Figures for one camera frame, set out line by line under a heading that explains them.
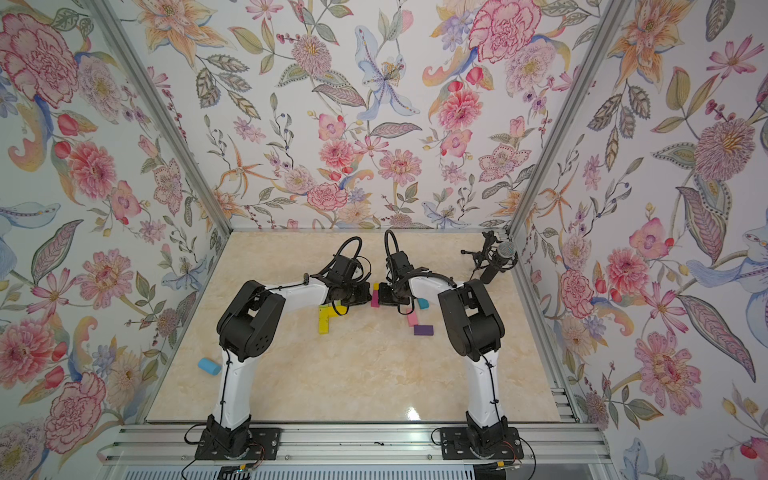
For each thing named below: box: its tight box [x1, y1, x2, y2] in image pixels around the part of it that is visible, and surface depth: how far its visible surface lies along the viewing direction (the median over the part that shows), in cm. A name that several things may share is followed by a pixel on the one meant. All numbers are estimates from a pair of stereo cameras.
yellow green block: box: [318, 304, 329, 335], surface depth 97 cm
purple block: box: [413, 325, 434, 336], surface depth 96 cm
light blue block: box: [198, 358, 222, 377], surface depth 88 cm
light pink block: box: [406, 308, 419, 327], surface depth 97 cm
